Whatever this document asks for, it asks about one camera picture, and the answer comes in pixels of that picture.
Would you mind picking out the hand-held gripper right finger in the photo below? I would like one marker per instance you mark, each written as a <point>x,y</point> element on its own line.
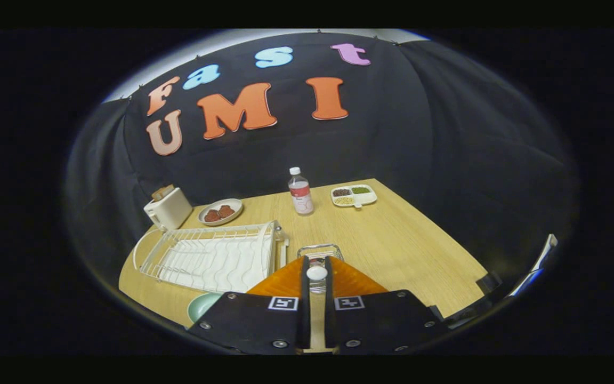
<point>329,320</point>

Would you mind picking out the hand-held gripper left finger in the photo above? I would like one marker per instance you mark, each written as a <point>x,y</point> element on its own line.
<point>305,314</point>

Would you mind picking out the light green plate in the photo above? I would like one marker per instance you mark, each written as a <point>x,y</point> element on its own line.
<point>203,305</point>

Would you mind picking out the white cookie plate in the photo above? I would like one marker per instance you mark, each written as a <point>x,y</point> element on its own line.
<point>237,205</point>

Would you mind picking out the clear plastic water bottle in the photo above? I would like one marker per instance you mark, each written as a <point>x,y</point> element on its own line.
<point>301,197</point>

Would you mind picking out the white divided tray of beans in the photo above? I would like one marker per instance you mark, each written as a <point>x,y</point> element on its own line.
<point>368,198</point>

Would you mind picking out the brown cookie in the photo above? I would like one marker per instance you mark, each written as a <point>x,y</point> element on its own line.
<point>226,211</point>
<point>212,215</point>

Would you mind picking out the black table clamp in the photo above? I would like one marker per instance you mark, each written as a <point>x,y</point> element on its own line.
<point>491,281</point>

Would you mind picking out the cream toaster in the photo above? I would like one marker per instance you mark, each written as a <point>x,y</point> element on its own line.
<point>171,210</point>

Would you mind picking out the brown toast slice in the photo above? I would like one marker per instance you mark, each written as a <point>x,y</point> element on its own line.
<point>163,192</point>

